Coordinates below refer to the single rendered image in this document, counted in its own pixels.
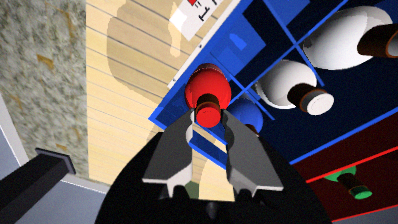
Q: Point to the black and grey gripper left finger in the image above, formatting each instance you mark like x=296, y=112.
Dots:
x=165, y=161

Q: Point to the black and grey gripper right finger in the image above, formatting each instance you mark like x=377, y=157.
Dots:
x=256, y=165

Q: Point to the white paper pick list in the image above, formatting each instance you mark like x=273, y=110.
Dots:
x=192, y=14

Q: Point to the red crate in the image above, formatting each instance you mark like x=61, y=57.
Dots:
x=376, y=144

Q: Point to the white bottle with grey label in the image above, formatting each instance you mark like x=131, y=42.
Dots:
x=289, y=84
x=350, y=37

